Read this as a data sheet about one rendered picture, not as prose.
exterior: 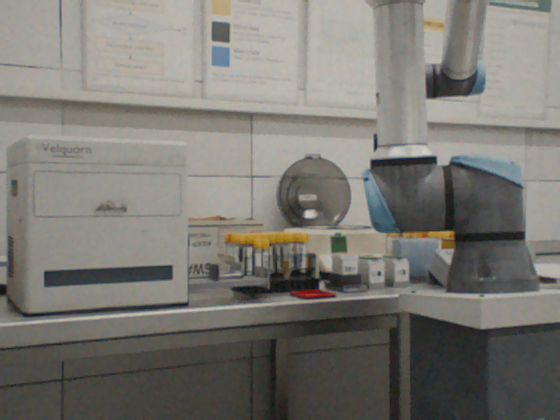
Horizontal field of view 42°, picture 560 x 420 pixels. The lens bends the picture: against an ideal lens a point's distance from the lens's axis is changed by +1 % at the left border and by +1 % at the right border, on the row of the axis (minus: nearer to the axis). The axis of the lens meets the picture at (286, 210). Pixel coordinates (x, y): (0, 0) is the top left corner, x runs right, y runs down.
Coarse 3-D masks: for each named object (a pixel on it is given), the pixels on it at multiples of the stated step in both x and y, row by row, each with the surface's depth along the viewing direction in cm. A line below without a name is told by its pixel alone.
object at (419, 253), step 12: (396, 240) 170; (408, 240) 169; (420, 240) 170; (432, 240) 172; (396, 252) 170; (408, 252) 169; (420, 252) 170; (432, 252) 172; (420, 264) 170; (420, 276) 170
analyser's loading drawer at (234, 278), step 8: (216, 264) 138; (232, 264) 143; (240, 264) 139; (216, 272) 138; (224, 272) 143; (232, 272) 143; (240, 272) 139; (256, 272) 146; (264, 272) 142; (192, 280) 138; (200, 280) 138; (208, 280) 138; (216, 280) 138; (224, 280) 137; (232, 280) 138; (240, 280) 138; (248, 280) 139; (256, 280) 140; (264, 280) 141; (192, 288) 134
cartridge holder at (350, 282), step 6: (330, 276) 157; (336, 276) 154; (342, 276) 153; (348, 276) 153; (354, 276) 154; (360, 276) 154; (330, 282) 157; (336, 282) 154; (342, 282) 153; (348, 282) 153; (354, 282) 154; (360, 282) 154; (336, 288) 154; (342, 288) 151; (348, 288) 151; (354, 288) 152; (360, 288) 152
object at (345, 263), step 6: (336, 258) 155; (342, 258) 153; (348, 258) 154; (354, 258) 154; (336, 264) 155; (342, 264) 153; (348, 264) 154; (354, 264) 154; (336, 270) 155; (342, 270) 153; (348, 270) 154; (354, 270) 154
